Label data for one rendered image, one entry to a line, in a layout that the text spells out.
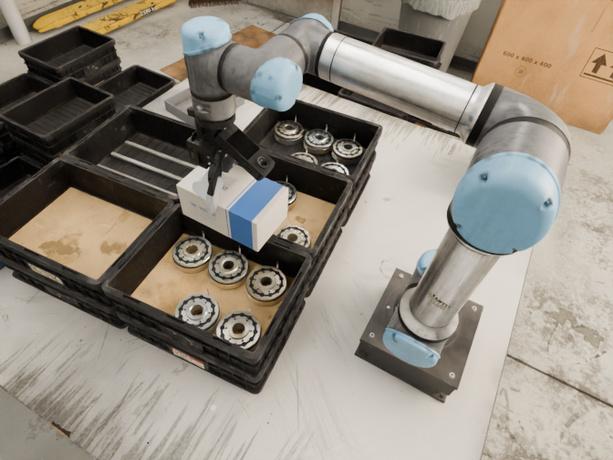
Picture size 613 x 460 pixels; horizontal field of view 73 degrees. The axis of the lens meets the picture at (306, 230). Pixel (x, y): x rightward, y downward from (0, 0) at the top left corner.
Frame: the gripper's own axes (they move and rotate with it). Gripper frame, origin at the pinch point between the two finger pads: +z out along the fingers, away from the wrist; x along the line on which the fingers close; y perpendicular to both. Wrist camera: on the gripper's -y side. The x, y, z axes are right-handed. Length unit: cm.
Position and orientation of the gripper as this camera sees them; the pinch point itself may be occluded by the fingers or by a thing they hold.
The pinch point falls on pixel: (233, 195)
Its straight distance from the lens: 90.3
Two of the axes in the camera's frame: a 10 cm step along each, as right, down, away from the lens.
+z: -0.6, 6.5, 7.6
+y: -8.7, -4.0, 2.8
